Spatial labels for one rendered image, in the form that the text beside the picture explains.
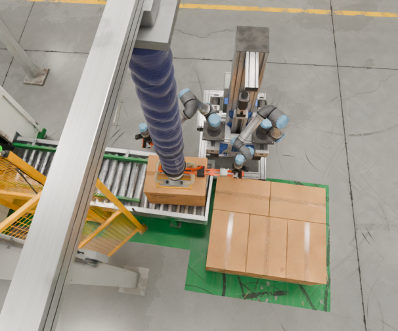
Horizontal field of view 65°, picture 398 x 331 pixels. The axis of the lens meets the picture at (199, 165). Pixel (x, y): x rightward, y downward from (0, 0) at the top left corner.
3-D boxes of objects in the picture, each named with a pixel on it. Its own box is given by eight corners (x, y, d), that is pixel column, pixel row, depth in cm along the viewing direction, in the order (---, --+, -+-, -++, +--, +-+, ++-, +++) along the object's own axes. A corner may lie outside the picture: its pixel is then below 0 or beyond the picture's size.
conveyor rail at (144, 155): (25, 146, 385) (16, 140, 367) (26, 143, 386) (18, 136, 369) (211, 169, 369) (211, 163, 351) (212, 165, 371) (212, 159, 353)
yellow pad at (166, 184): (156, 187, 305) (155, 185, 300) (157, 177, 308) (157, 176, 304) (191, 189, 303) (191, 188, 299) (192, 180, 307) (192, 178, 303)
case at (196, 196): (150, 203, 340) (143, 192, 303) (154, 169, 355) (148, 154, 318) (205, 206, 338) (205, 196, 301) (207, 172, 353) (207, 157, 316)
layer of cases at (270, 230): (205, 269, 352) (205, 266, 315) (216, 186, 389) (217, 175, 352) (313, 285, 344) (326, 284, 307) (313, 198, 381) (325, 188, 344)
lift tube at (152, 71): (151, 157, 246) (106, 35, 130) (157, 131, 255) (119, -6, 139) (181, 161, 244) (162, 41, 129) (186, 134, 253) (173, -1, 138)
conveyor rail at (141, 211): (5, 197, 360) (-5, 192, 343) (7, 193, 362) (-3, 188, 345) (204, 224, 345) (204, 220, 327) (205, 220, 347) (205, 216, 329)
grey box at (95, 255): (81, 259, 230) (65, 254, 202) (83, 251, 232) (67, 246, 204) (108, 263, 229) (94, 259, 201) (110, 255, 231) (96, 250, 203)
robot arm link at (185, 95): (209, 122, 312) (181, 106, 264) (202, 111, 317) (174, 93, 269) (219, 115, 308) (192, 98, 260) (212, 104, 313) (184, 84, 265)
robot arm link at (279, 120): (274, 127, 304) (277, 104, 252) (286, 137, 300) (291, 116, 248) (265, 135, 304) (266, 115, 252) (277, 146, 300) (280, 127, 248)
